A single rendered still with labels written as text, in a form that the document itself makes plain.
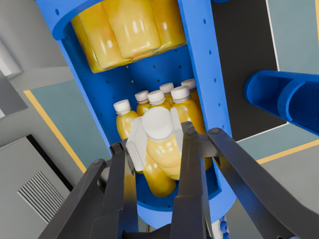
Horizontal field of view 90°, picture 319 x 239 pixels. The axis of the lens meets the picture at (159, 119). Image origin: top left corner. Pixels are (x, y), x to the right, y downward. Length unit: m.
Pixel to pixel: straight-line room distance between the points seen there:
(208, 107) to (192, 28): 0.11
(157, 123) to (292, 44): 1.69
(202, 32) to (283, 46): 1.53
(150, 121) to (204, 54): 0.13
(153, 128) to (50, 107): 1.67
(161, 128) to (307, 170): 2.32
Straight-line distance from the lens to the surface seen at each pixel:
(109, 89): 0.45
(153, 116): 0.20
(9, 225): 1.73
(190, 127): 0.15
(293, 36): 1.82
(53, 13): 0.29
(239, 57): 1.43
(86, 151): 1.87
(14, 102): 0.58
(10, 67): 0.61
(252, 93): 1.51
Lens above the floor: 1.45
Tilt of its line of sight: 70 degrees down
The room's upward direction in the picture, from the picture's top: 180 degrees counter-clockwise
